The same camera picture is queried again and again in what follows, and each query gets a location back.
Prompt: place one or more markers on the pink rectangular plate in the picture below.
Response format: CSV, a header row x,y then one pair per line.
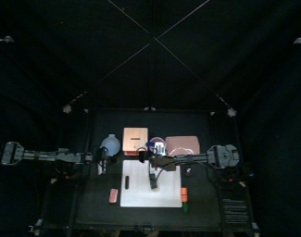
x,y
182,143

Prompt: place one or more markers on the wooden box with red side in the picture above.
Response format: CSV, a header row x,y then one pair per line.
x,y
135,138

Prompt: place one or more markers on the orange toy carrot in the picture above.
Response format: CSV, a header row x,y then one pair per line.
x,y
183,194

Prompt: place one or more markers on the slim black stick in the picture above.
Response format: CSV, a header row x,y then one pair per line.
x,y
125,182

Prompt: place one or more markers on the pink rectangular toy block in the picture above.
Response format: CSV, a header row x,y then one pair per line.
x,y
112,195

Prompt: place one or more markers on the small black white sushi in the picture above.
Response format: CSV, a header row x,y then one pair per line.
x,y
188,170

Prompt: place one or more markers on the white text label sticker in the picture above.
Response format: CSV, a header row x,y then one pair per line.
x,y
234,209

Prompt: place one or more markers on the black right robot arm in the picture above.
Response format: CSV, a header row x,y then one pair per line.
x,y
192,159

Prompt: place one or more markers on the blue plastic spoon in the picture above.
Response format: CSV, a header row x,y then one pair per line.
x,y
150,144

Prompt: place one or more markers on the grey metal frame bracket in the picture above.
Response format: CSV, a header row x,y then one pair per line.
x,y
231,112
147,108
65,108
7,39
299,40

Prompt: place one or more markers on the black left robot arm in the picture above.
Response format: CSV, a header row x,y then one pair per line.
x,y
44,155

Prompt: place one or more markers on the light blue bowl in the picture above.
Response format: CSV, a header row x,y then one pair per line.
x,y
109,143

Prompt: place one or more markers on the dark green sushi roll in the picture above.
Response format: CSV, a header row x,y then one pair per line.
x,y
152,182

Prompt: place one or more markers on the red plastic cup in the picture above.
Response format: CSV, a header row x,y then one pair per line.
x,y
158,144

